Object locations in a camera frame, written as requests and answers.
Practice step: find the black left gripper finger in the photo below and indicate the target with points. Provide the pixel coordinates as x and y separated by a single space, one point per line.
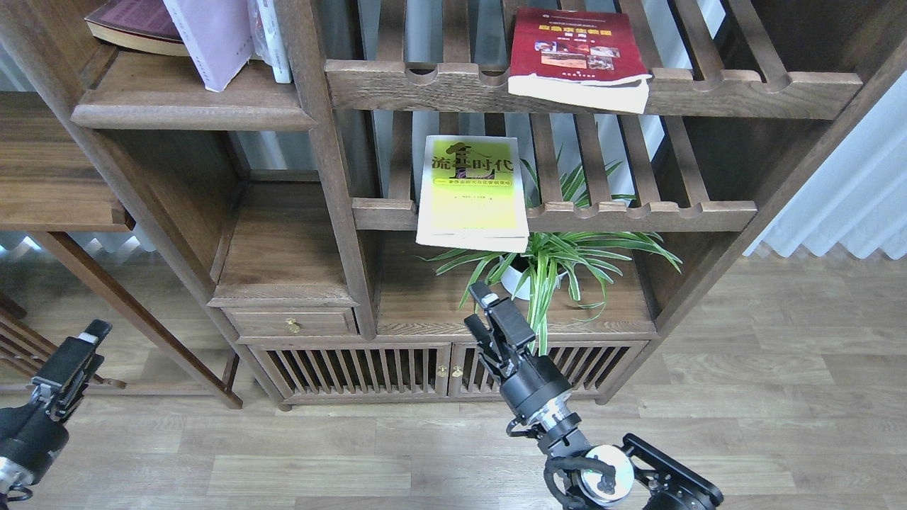
61 382

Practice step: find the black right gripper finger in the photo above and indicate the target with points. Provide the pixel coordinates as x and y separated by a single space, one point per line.
509 324
489 346

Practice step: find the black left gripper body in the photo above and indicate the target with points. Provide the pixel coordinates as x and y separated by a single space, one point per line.
32 438

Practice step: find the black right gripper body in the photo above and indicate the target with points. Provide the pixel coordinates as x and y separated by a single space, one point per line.
533 388

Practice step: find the yellow-green paperback book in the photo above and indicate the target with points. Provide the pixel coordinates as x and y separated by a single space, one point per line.
472 195

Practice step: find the white and purple book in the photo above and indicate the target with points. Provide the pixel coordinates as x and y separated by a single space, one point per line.
217 36

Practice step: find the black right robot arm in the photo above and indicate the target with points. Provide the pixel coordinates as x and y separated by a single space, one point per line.
578 474

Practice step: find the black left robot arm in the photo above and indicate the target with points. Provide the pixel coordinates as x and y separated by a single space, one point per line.
34 435

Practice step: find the green spider plant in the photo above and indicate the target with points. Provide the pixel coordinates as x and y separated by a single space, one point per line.
555 256

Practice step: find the brass drawer knob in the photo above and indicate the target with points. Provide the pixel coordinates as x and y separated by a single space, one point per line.
292 325

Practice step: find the dark wooden bookshelf unit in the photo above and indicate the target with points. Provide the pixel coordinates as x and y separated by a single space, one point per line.
298 200

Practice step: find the red paperback book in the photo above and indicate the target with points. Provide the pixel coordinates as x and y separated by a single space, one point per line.
580 58

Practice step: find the white pleated curtain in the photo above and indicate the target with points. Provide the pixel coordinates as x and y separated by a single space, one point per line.
857 197

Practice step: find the maroon book with cream pages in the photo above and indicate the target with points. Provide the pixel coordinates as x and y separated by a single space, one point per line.
145 26

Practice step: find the white book in plastic wrap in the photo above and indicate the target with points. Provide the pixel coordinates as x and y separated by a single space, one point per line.
267 39

